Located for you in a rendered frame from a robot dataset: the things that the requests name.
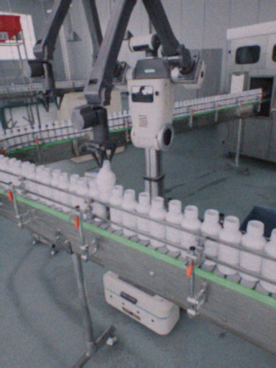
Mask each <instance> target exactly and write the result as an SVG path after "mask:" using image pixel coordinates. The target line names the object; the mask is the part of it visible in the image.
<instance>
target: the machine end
mask: <svg viewBox="0 0 276 368"><path fill-rule="evenodd" d="M226 38H227V40H231V50H230V51H229V54H231V56H230V59H229V83H228V93H226V95H227V94H230V89H231V74H232V73H245V76H244V91H249V90H254V89H262V91H268V90H272V92H270V93H269V95H272V97H268V98H271V104H270V112H266V113H263V114H257V115H253V116H248V117H247V119H242V125H241V141H240V150H239V154H242V155H245V156H250V157H256V158H259V159H262V160H268V161H273V162H276V21H274V22H265V23H260V24H256V25H252V26H246V27H237V29H228V30H227V31H226ZM238 131H239V119H237V120H233V121H226V122H225V130H224V141H222V143H223V144H224V150H226V151H229V152H228V155H226V157H233V156H232V155H230V153H231V152H235V153H236V150H237V140H238Z"/></svg>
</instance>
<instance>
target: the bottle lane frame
mask: <svg viewBox="0 0 276 368"><path fill-rule="evenodd" d="M2 191H4V190H2V189H1V188H0V216H3V217H4V218H6V219H9V220H11V221H12V222H14V223H16V224H18V223H19V222H18V219H17V218H16V216H17V212H16V209H15V208H14V204H13V200H10V199H9V194H8V193H5V194H2ZM16 197H17V203H18V207H19V212H20V215H23V214H26V213H27V212H28V210H27V206H29V209H30V213H28V214H27V215H26V216H23V218H22V220H23V223H26V222H27V221H28V220H29V214H30V215H31V217H32V220H31V221H30V222H29V223H27V224H25V226H24V227H25V228H27V229H29V230H31V231H32V232H34V233H36V234H38V235H40V236H42V237H44V238H46V239H49V240H50V241H51V242H54V243H56V239H55V234H56V232H57V233H59V234H63V235H65V236H67V238H68V239H69V240H70V248H71V251H72V252H74V253H76V254H78V255H80V256H83V250H81V249H80V246H81V241H80V235H79V230H78V228H76V227H75V222H74V220H72V221H69V220H68V219H69V218H70V217H72V216H67V214H63V213H61V212H60V211H56V210H54V209H51V208H48V207H46V206H42V205H40V204H38V203H35V201H31V200H28V199H26V198H23V197H20V196H18V195H16ZM83 231H84V237H85V242H86V245H87V246H88V245H89V244H90V243H93V241H94V240H93V234H95V235H96V238H97V241H95V243H94V244H97V245H98V251H96V253H95V254H93V255H92V256H90V259H89V260H90V262H93V263H95V264H97V265H99V266H101V267H104V268H106V269H108V270H109V271H110V272H113V273H115V274H117V275H119V276H121V277H124V278H126V279H127V280H128V281H130V282H133V283H134V284H136V285H138V286H140V287H143V288H144V289H145V290H148V291H150V292H152V293H154V294H156V295H159V296H160V297H161V298H164V299H166V300H168V301H170V302H172V303H174V304H175V305H177V306H179V307H181V308H183V309H185V310H188V306H189V302H187V299H188V297H189V287H188V276H187V272H186V270H184V269H183V265H184V264H185V262H182V261H180V260H179V259H178V256H177V257H176V258H174V257H170V256H168V255H167V253H166V254H163V253H160V252H158V251H157V249H158V248H159V247H158V248H157V249H150V248H149V247H147V246H148V245H147V246H143V245H141V244H139V241H138V242H137V243H135V241H131V240H130V238H129V239H126V238H124V237H122V235H121V236H118V235H115V234H114V232H110V231H107V230H106V229H100V228H99V227H96V226H93V225H92V224H87V223H86V221H83ZM94 244H93V245H90V246H89V247H88V255H89V254H92V253H93V251H94V250H95V248H94ZM226 278H227V275H225V276H224V277H219V275H215V274H214V273H213V270H212V271H211V272H207V271H205V270H202V269H201V265H200V266H198V267H196V266H195V287H194V296H197V294H199V292H200V291H201V290H202V289H201V280H203V281H205V282H207V283H208V284H207V285H206V290H204V291H203V293H207V300H206V302H204V301H203V304H202V305H201V306H200V308H199V309H198V312H199V314H198V316H199V317H201V318H203V320H206V321H208V322H210V323H213V324H215V325H216V326H218V327H219V328H222V329H224V330H225V331H228V333H230V334H233V335H235V336H238V337H239V338H241V339H242V340H245V341H247V342H249V343H251V344H253V345H254V346H256V347H258V348H261V349H263V350H264V351H266V352H268V353H270V354H273V355H274V356H275V357H276V299H274V298H273V297H271V294H272V293H269V295H265V294H262V293H259V292H257V291H255V288H256V287H255V286H254V287H253V288H252V289H251V288H248V287H245V286H243V285H240V282H241V280H240V281H238V282H233V281H230V280H227V279H226Z"/></svg>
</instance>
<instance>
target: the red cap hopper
mask: <svg viewBox="0 0 276 368"><path fill-rule="evenodd" d="M21 17H22V15H11V14H0V47H17V52H18V56H19V63H20V67H21V68H19V69H4V70H0V72H2V71H17V70H20V71H19V72H18V75H17V76H16V78H15V79H14V80H16V79H17V78H18V77H19V75H21V74H22V75H23V76H22V78H21V79H20V80H21V81H22V80H23V79H24V83H27V81H26V77H25V75H24V72H23V60H22V56H21V52H20V48H19V46H21V45H23V47H24V54H25V60H28V54H27V46H26V42H25V37H24V33H23V31H24V29H22V23H21V19H20V18H21ZM18 33H20V35H21V39H22V42H19V40H18V37H17V34H18ZM13 36H14V39H15V40H16V42H6V41H8V40H9V39H11V38H12V37H13ZM34 108H35V109H36V112H37V120H38V124H39V127H40V126H41V121H40V113H39V109H38V104H35V105H34ZM29 110H30V114H31V119H32V120H31V123H32V126H33V127H34V124H36V123H35V120H34V116H33V112H32V105H29ZM3 115H4V121H5V124H6V129H10V130H12V129H13V128H20V127H27V125H29V124H25V125H20V126H15V124H17V122H18V121H15V122H14V124H13V125H12V127H10V128H9V122H10V121H11V120H12V119H10V120H9V121H7V120H6V114H5V110H4V108H3ZM0 121H1V128H2V131H4V126H3V123H2V120H1V114H0Z"/></svg>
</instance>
